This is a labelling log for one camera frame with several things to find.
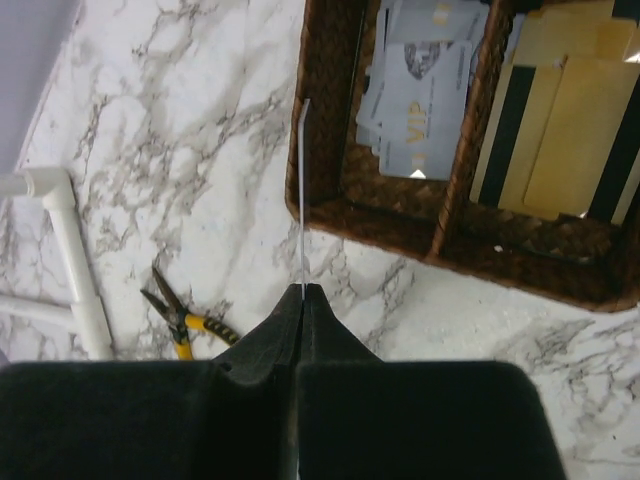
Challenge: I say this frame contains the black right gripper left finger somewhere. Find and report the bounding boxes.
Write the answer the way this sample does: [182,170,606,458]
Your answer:
[1,284,303,479]

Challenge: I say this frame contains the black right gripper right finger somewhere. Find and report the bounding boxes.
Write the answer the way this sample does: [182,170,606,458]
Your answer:
[296,284,565,479]

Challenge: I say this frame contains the gold striped credit card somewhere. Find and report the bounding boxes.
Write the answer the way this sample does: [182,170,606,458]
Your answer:
[470,65,536,207]

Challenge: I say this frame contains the white striped credit card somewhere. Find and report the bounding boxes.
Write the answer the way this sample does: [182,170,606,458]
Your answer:
[298,98,311,300]

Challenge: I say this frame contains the white blue credit card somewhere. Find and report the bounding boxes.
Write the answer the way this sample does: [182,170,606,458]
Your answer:
[379,40,473,181]

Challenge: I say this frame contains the gold VIP credit card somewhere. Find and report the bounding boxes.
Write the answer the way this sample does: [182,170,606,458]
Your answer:
[524,56,639,224]

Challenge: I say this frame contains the brown woven basket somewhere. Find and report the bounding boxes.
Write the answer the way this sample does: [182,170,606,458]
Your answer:
[284,0,640,314]

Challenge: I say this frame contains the white packets in basket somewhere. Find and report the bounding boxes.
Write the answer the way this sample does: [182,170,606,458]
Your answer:
[356,1,489,157]

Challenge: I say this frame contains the yellow item in basket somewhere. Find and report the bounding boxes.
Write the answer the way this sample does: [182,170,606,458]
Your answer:
[505,1,639,66]

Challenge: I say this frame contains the yellow handled pliers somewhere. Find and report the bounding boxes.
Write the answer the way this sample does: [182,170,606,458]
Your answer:
[140,266,241,360]

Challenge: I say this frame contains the white PVC pipe frame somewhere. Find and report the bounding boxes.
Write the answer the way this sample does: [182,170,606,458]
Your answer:
[1,167,113,361]

